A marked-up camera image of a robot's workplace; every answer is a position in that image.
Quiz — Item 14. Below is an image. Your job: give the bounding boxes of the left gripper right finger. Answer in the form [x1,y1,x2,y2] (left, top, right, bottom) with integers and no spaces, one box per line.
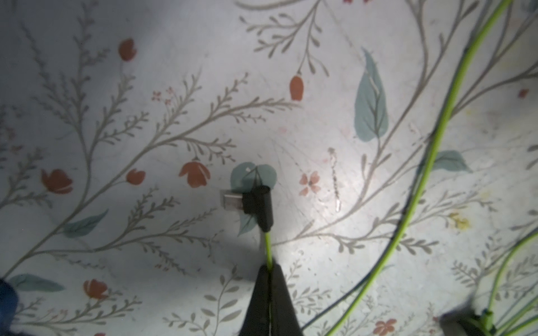
[270,263,303,336]

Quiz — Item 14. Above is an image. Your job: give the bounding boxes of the green wired earphones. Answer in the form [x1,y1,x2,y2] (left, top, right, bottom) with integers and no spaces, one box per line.
[302,0,538,336]
[223,185,274,271]

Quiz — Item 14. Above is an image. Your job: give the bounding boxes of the floral table mat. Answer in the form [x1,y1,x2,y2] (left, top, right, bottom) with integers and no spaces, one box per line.
[1,1,537,335]

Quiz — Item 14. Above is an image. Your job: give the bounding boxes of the black smartphone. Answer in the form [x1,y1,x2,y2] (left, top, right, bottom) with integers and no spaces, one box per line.
[1,280,19,336]

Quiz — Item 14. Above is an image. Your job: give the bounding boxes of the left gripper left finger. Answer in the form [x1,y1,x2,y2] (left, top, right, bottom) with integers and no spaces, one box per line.
[238,265,270,336]

